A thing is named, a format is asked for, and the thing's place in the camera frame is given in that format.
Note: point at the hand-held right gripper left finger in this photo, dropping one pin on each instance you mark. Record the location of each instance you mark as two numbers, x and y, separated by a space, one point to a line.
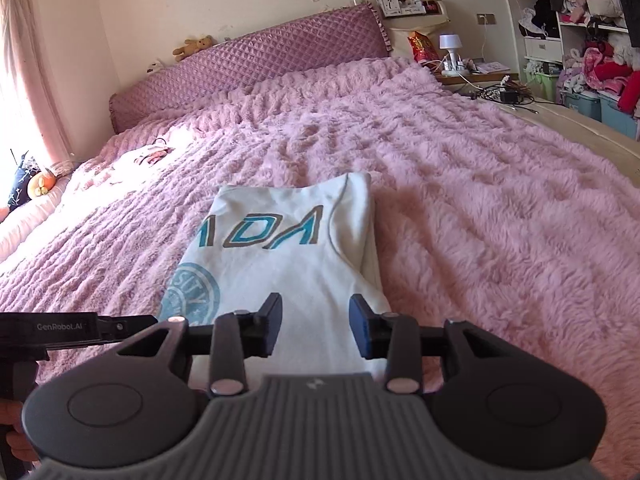
271 327

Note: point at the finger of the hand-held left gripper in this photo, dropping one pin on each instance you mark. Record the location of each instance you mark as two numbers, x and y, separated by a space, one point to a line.
127 327

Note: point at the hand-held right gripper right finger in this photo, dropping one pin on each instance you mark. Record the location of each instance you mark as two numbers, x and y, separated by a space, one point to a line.
360 327

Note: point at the white printed shirt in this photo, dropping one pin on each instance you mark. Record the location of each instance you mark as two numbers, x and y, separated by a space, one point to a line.
300 270

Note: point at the pile of clothes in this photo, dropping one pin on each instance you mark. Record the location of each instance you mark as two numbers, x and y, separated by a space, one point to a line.
605 65

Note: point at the person's left hand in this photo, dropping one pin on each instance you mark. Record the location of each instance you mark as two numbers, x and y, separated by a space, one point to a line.
12 415

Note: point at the pink bolster pillow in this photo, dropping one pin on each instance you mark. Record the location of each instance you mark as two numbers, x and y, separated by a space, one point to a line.
30 225

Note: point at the orange plush toy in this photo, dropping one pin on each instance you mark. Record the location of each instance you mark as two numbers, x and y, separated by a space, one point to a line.
41 184

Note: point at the dark blue patterned pillow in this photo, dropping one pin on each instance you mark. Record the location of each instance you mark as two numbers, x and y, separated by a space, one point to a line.
20 182

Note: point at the pink fluffy blanket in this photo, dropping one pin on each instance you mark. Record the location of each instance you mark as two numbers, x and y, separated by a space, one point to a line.
475 200

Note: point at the small pink fabric item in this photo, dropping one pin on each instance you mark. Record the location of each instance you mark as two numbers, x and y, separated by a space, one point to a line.
152 154

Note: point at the pink curtain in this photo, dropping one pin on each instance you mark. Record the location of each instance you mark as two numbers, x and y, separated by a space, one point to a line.
30 70

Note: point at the small white plush toy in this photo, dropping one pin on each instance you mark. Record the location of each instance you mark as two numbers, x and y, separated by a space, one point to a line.
155 65

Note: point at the purple quilted headboard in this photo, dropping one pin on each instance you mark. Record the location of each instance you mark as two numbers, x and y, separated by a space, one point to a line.
260 45

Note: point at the wooden nightstand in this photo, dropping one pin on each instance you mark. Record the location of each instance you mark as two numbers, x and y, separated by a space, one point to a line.
487 74

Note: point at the red snack bag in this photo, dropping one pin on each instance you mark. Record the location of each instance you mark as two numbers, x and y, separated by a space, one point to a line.
423 47

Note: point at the brown teddy bear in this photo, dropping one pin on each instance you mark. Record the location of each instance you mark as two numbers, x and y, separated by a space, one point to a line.
194 46

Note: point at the cream cushion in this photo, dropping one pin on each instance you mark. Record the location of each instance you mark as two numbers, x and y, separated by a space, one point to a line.
405 35

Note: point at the white table lamp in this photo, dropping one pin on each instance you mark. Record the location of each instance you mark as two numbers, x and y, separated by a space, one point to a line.
449 42

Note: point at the green storage bin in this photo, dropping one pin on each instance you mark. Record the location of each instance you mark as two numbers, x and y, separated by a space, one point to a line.
542 87

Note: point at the blue storage bin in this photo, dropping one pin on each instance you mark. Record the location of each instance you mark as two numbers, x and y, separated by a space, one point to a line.
581 105
617 120

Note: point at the cosmetics organizer rack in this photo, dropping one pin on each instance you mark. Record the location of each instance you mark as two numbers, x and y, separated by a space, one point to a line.
420 5

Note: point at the white drawer box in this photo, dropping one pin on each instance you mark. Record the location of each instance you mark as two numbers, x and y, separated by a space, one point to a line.
544 50

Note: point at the white shelf unit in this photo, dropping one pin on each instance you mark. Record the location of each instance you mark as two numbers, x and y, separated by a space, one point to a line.
561 30

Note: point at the beige bed frame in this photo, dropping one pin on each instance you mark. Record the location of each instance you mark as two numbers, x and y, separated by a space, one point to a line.
585 135

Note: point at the wall socket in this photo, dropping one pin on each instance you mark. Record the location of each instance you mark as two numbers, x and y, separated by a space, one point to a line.
486 19

